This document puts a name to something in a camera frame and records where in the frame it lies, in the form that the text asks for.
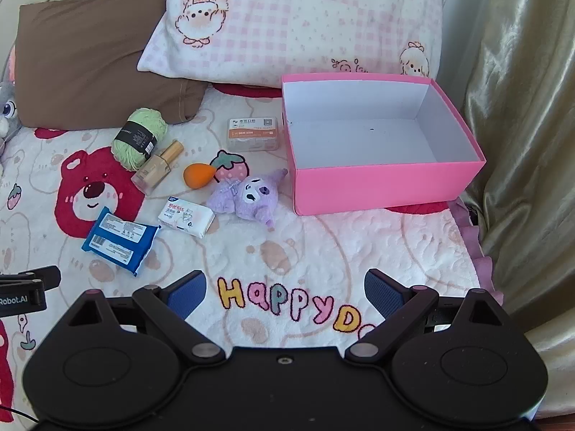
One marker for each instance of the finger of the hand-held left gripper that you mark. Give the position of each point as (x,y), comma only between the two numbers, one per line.
(45,276)

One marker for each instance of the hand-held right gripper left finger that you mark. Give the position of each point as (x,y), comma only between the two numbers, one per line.
(188,294)

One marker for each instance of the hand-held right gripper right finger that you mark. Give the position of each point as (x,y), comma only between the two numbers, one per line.
(384,294)

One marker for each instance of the white tissue pack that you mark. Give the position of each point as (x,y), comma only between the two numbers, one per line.
(186,216)

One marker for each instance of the blue wet wipes pack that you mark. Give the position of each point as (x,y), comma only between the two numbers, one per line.
(119,240)

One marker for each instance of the purple plush toy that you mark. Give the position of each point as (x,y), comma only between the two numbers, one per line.
(247,195)

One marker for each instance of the orange makeup sponge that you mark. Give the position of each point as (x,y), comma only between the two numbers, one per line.
(197,174)

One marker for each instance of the beige foundation bottle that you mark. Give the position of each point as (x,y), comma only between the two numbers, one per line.
(152,170)

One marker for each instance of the pink cardboard box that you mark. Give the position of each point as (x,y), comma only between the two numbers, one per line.
(359,143)

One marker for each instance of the green yarn ball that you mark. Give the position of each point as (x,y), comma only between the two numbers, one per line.
(139,139)

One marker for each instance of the printed bear blanket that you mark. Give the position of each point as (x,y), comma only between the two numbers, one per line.
(337,251)

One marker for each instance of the grey rabbit plush toy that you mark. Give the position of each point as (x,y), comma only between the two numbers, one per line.
(8,116)

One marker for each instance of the clear floss pick box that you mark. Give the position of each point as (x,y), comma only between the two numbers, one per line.
(252,134)

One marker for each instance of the brown pillow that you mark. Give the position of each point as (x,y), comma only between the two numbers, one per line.
(90,63)

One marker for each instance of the gold satin curtain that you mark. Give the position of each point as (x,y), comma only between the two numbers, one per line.
(516,98)

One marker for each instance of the pink checked cartoon pillow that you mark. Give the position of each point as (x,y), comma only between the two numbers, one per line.
(292,22)

